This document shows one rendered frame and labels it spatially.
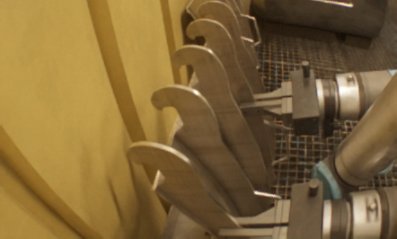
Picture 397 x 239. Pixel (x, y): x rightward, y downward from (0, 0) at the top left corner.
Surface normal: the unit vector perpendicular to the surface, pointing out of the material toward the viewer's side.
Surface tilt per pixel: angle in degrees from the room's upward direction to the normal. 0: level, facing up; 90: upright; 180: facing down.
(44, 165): 90
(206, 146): 90
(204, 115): 90
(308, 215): 13
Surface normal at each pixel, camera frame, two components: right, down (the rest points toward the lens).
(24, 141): 0.97, 0.08
